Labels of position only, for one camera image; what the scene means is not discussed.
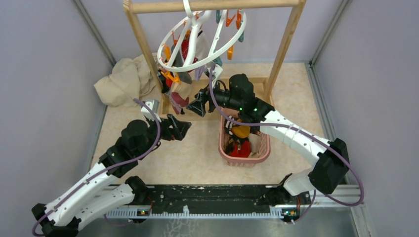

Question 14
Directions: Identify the red snowflake sock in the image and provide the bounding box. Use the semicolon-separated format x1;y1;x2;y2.
181;39;198;63

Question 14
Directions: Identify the grey sock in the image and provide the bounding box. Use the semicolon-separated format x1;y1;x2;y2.
173;49;194;86

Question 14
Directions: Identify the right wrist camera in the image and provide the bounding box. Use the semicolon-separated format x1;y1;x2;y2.
205;63;223;88

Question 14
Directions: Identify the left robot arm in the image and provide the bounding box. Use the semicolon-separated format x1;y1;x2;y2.
32;114;192;237

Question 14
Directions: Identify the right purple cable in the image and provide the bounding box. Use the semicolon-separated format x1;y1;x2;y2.
208;64;365;207

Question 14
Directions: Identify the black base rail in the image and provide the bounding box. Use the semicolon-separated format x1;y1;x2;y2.
107;185;311;221

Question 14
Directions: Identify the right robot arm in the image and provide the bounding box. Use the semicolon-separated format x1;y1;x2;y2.
187;74;349;203

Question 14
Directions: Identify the beige crumpled cloth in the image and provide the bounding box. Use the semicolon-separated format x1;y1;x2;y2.
94;54;156;107

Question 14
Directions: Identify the mustard yellow sock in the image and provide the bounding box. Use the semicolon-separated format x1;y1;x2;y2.
230;123;251;139

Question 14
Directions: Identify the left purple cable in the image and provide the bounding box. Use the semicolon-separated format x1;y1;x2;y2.
31;98;162;237

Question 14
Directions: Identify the lilac plastic clip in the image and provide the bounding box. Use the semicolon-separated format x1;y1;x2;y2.
194;65;207;81

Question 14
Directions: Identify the pink plastic laundry basket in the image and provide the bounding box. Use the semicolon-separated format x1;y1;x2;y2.
218;116;271;167

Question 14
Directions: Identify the orange plastic clip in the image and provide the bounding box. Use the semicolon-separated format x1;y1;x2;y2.
160;70;181;83

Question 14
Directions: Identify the purple cable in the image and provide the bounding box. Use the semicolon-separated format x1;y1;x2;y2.
208;64;365;207
31;98;162;237

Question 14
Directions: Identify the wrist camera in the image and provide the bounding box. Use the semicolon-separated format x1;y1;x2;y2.
205;63;223;88
141;99;161;122

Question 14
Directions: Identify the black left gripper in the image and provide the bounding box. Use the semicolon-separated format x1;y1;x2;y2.
136;113;191;158

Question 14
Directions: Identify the white round clip hanger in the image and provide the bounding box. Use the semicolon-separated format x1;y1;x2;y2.
157;0;248;73

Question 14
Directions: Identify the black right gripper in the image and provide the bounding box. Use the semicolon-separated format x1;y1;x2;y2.
186;78;243;117

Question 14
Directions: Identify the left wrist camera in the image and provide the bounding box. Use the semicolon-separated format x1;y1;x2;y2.
141;99;161;122

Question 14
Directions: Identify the wooden drying rack frame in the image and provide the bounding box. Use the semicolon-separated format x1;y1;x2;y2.
123;0;307;122

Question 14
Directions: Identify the beige maroon striped sock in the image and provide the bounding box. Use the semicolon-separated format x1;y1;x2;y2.
168;82;192;115

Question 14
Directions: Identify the teal plastic clip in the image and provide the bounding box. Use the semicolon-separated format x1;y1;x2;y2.
238;30;244;42

